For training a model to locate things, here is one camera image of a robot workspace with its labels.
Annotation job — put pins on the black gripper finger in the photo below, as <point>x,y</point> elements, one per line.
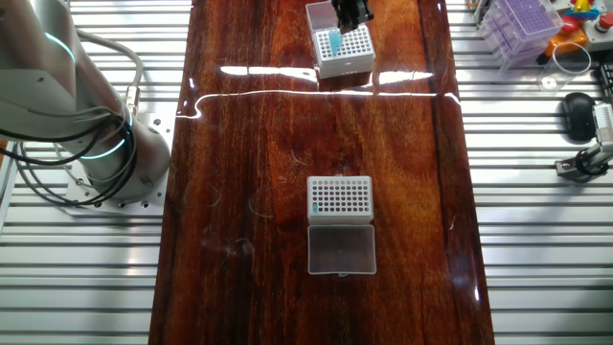
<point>344,14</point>
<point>361,10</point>

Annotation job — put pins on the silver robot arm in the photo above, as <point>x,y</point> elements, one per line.
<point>120,158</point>

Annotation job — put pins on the white pipette tip holder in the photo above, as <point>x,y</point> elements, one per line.
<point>347,64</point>
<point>341,249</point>

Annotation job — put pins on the purple pipette tip box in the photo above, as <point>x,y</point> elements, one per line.
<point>527,24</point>

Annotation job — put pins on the large brown wooden board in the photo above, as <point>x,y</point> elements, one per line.
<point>268,144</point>

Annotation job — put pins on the clear plastic cup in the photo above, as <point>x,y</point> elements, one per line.
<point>551,81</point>

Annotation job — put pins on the orange box red button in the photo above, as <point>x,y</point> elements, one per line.
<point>570,36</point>

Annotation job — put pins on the small colourful toy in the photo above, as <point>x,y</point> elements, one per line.
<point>582,8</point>

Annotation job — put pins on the grey box red button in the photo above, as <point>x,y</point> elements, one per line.
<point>601,33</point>

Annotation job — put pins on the black computer mouse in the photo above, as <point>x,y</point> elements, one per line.
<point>578,117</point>

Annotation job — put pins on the black keyboard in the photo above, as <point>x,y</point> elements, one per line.
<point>606,84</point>

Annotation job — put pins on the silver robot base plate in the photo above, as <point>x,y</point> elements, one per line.
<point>158,124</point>

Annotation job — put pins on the small silver mounted camera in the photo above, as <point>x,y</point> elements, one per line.
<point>604,122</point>

